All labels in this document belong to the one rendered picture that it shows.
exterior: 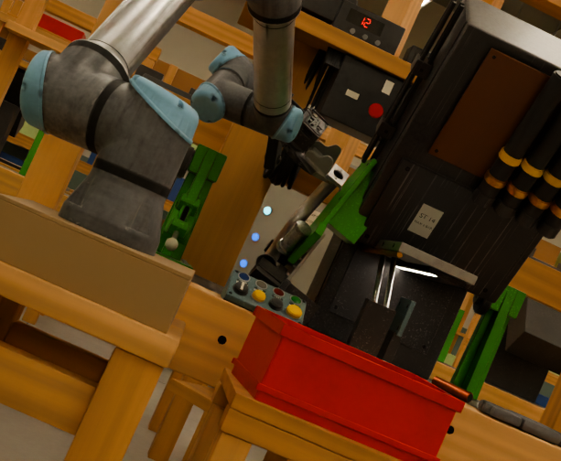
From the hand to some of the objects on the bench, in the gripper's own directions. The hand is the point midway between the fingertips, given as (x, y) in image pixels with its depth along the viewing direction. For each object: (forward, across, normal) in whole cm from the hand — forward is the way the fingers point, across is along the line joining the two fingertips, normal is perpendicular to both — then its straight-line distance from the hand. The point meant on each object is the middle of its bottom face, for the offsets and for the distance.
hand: (331, 178), depth 225 cm
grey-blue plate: (+31, -29, +5) cm, 42 cm away
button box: (+5, -47, +6) cm, 48 cm away
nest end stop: (+4, -29, +14) cm, 33 cm away
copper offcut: (+46, -24, +2) cm, 52 cm away
